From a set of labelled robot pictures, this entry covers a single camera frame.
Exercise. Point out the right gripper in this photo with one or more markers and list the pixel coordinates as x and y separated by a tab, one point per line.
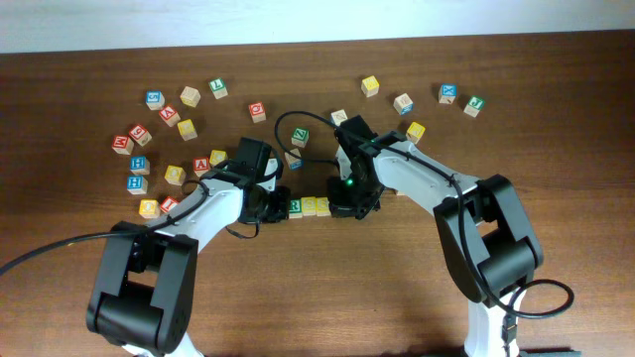
340	203

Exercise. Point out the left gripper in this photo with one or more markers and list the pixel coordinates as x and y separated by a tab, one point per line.
280	211

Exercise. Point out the yellow S block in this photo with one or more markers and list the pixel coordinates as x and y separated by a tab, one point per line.
309	205
322	208

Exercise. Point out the green R block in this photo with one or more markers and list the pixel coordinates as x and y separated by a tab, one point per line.
295	209

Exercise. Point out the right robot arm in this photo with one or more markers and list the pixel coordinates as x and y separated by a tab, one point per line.
490	247

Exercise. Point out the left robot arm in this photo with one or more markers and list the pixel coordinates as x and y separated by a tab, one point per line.
143	292

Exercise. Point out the yellow block near A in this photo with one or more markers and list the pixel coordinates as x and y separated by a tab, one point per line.
217	157

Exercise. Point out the wood block blue side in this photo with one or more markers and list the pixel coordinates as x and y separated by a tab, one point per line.
294	160

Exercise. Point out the red A block lower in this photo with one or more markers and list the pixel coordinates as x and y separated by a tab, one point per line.
201	166

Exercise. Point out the red a block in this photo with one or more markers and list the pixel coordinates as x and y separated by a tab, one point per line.
201	166
170	115

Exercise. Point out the green Z block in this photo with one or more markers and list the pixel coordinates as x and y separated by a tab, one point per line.
300	137

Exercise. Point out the red Q block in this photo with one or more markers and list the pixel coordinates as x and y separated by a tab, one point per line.
257	112

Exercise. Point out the yellow block upper left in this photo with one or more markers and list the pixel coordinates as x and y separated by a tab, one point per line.
187	129

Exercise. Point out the yellow block mid left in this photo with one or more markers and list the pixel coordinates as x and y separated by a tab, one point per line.
175	175

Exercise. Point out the plain white wood block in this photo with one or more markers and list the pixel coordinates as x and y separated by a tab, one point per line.
338	116

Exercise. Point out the green L block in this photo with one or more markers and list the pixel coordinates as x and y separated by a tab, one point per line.
218	88

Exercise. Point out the red I block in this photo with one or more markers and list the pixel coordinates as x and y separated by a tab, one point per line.
168	204

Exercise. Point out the plain wood yellow-side block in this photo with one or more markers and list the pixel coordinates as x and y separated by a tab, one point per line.
190	96

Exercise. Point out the wood block blue-side right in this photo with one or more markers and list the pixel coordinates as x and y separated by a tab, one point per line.
403	104

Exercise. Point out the red A block upper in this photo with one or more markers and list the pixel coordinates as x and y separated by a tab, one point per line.
170	115

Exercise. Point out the yellow block top right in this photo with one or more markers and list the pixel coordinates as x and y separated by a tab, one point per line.
370	86

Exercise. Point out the yellow block bottom left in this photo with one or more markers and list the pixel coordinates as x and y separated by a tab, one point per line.
149	208

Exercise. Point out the blue H block upper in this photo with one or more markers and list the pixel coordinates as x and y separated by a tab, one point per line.
139	166

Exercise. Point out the blue h block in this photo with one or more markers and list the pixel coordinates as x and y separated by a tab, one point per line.
139	166
137	185

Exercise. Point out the blue H block lower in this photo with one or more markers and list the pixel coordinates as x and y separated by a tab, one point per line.
137	185

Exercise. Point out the red 9 block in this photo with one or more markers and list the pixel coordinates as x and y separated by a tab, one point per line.
140	135

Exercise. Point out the blue S block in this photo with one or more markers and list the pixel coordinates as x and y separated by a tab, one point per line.
155	100

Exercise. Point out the red M block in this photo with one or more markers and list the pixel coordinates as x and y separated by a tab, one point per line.
122	145

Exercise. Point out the blue X block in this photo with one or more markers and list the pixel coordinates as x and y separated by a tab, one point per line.
447	93

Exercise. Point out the green J block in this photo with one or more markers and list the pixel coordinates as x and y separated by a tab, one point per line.
473	106

